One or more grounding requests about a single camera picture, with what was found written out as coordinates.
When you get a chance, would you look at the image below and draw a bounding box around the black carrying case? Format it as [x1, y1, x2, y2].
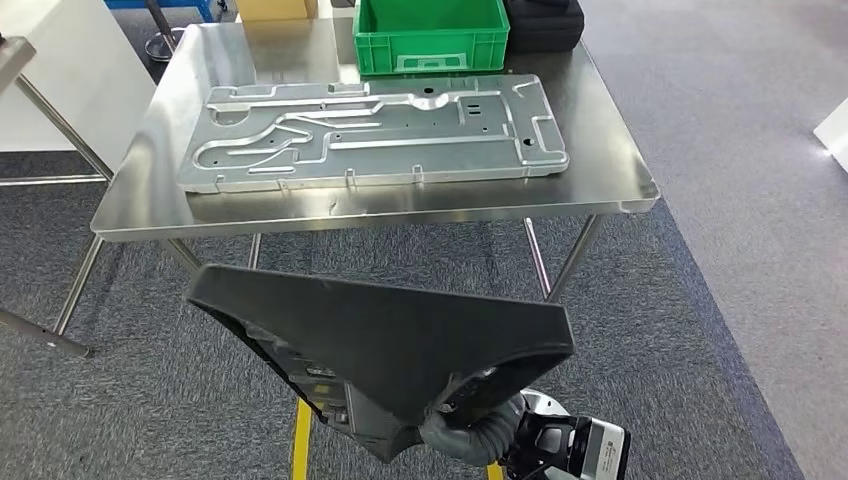
[502, 0, 586, 54]

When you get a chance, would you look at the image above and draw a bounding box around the stamped grey metal panel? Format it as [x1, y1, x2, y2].
[177, 74, 571, 195]

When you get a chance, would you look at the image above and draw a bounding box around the green plastic crate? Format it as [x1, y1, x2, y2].
[352, 0, 511, 76]

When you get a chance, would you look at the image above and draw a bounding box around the white cabinet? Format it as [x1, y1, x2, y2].
[0, 0, 157, 174]

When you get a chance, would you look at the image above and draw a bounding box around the cardboard box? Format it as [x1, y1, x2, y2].
[236, 0, 319, 22]

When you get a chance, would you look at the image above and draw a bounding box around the stainless steel workbench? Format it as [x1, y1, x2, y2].
[51, 16, 662, 336]

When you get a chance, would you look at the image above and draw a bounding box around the steel frame table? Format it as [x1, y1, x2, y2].
[0, 36, 114, 359]

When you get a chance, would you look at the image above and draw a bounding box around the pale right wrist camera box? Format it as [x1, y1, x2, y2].
[570, 415, 632, 480]

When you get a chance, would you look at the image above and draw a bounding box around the white display plinth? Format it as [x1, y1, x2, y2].
[813, 97, 848, 175]

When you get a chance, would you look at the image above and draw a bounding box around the blue metal frame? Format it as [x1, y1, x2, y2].
[104, 0, 220, 23]

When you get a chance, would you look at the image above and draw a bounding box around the chrome stanchion post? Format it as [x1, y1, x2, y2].
[144, 0, 187, 63]

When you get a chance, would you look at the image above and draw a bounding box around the black plastic plate frame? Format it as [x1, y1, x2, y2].
[186, 263, 576, 465]

